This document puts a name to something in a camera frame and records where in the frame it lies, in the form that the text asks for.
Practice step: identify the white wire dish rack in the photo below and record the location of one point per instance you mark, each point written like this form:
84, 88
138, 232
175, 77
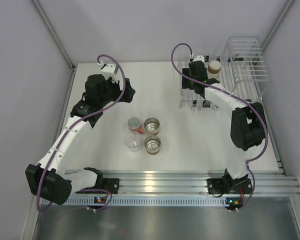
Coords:
243, 72

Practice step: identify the grey slotted cable duct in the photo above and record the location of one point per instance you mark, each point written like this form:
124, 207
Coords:
153, 201

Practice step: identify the orange white ceramic mug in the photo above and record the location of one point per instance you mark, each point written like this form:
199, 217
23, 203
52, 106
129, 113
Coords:
134, 124

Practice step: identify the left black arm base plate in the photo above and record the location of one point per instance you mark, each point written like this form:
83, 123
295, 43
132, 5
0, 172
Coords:
110, 183

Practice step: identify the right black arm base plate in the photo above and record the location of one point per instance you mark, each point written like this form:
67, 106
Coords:
216, 187

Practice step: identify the steel cup brown band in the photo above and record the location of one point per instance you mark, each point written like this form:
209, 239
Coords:
152, 144
152, 126
214, 67

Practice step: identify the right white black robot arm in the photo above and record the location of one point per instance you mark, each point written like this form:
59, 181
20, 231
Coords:
248, 127

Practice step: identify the aluminium mounting rail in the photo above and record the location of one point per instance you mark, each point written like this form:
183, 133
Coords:
166, 183

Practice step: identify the clear plastic cup near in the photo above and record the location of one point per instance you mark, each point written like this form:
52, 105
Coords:
133, 141

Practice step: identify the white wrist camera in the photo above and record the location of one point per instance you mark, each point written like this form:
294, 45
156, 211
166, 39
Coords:
109, 71
196, 58

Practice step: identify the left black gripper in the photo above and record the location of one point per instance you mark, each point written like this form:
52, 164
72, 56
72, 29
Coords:
128, 92

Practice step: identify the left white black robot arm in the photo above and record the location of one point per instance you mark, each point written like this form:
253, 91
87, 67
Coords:
48, 178

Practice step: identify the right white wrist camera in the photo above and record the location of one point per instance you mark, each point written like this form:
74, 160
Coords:
196, 58

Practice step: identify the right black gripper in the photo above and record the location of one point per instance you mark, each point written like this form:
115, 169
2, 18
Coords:
186, 84

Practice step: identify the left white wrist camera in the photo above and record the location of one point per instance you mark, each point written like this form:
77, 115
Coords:
109, 71

